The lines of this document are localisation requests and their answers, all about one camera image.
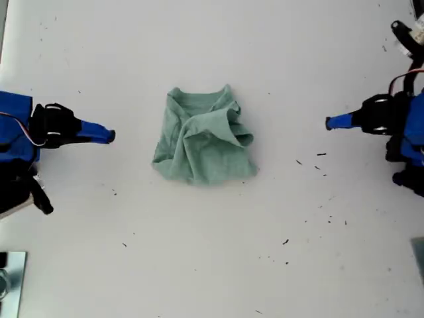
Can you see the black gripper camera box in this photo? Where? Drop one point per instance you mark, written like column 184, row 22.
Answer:
column 39, row 198
column 405, row 33

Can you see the green t-shirt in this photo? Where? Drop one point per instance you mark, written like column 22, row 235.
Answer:
column 198, row 155

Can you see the black camera stalk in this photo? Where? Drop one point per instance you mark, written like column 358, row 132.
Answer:
column 410, row 79

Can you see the black clamp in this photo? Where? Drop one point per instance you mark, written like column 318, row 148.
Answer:
column 2, row 260

